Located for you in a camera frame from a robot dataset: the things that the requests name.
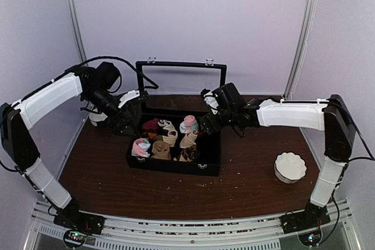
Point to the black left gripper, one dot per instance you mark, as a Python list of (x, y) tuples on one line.
[(117, 127)]

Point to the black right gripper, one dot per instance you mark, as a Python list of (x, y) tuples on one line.
[(215, 126)]

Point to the black box with glass lid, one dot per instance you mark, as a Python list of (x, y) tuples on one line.
[(209, 146)]

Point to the brown tan argyle sock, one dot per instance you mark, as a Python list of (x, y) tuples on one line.
[(188, 155)]

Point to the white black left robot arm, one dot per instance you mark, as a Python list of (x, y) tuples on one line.
[(37, 129)]

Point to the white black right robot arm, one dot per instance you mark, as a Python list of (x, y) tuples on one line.
[(248, 187)]

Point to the dark red rolled sock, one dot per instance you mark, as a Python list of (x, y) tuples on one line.
[(150, 128)]

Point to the white bowl left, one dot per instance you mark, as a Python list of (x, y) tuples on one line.
[(98, 120)]

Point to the tan rolled sock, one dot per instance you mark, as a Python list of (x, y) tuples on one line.
[(161, 151)]

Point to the cream rolled sock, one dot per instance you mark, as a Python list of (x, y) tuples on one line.
[(171, 133)]

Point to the pink teal white rolled sock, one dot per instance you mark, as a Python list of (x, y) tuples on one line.
[(189, 124)]

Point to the beige rolled sock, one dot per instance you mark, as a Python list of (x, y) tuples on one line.
[(189, 140)]

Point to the white scalloped bowl right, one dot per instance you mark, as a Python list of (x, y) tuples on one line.
[(289, 167)]

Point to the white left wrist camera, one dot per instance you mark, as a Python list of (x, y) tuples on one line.
[(133, 97)]

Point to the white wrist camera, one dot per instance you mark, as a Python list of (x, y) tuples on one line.
[(133, 97), (209, 99)]

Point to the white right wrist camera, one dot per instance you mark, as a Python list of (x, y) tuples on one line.
[(209, 99)]

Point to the aluminium front rail frame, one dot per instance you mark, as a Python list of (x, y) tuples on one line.
[(260, 232)]

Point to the aluminium right corner post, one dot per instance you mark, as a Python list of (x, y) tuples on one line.
[(301, 48)]

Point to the aluminium corner post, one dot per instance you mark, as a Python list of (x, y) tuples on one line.
[(301, 48), (76, 30)]

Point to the aluminium left corner post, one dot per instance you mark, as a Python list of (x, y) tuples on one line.
[(76, 30)]

